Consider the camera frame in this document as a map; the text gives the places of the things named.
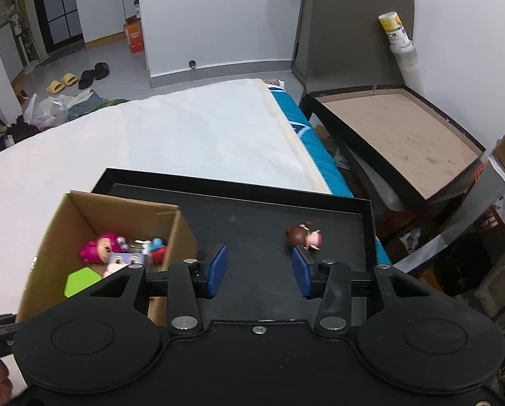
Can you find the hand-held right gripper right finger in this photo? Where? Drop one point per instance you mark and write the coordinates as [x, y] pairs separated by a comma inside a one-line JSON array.
[[303, 274]]

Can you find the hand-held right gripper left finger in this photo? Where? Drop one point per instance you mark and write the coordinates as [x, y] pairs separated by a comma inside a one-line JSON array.
[[217, 270]]

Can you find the brown-haired toy figure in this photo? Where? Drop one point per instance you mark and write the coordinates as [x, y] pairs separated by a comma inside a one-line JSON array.
[[299, 235]]

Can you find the brown cardboard box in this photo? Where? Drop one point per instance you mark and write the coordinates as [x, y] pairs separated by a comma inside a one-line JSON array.
[[174, 237]]

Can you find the black shallow tray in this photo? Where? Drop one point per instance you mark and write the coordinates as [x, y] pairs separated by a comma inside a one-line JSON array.
[[252, 228]]

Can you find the blue and red toy figure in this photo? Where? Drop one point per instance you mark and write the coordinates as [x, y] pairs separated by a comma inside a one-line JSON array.
[[157, 251]]

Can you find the white and purple toy figure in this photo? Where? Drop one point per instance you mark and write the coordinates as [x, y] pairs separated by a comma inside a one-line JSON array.
[[123, 261]]

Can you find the green toy block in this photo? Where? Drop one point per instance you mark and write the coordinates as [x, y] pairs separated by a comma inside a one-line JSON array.
[[82, 282]]

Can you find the pink toy figure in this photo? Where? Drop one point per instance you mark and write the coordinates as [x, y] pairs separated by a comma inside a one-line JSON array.
[[102, 248]]

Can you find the blue mattress sheet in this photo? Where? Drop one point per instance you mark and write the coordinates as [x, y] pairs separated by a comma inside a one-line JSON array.
[[320, 152]]

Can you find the black-framed brown board box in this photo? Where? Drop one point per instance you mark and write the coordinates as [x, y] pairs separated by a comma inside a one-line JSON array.
[[396, 135]]

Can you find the blue denim cloth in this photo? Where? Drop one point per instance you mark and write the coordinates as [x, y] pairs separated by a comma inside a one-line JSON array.
[[87, 103]]

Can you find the white plastic bag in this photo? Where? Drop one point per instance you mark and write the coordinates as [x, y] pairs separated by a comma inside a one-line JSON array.
[[45, 112]]

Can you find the black slipper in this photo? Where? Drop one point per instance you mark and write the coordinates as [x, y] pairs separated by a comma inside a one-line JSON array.
[[102, 70], [86, 79]]

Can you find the yellow slipper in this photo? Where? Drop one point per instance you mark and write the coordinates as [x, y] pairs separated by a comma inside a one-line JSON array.
[[69, 79], [55, 87]]

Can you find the orange cardboard box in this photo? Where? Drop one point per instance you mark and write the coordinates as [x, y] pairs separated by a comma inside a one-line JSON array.
[[134, 36]]

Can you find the yellow-capped bottle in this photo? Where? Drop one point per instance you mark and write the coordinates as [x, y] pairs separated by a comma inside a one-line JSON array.
[[394, 29]]

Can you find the white cabinet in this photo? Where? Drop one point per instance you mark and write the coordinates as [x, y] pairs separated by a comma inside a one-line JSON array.
[[104, 8]]

